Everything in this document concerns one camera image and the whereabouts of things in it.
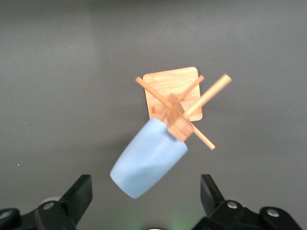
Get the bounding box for wooden cup rack with pegs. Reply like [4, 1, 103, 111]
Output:
[134, 66, 233, 151]

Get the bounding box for light blue cup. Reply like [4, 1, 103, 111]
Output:
[109, 117, 189, 199]

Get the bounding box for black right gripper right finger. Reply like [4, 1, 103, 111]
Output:
[191, 174, 302, 230]

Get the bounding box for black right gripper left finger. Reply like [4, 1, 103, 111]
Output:
[0, 174, 93, 230]

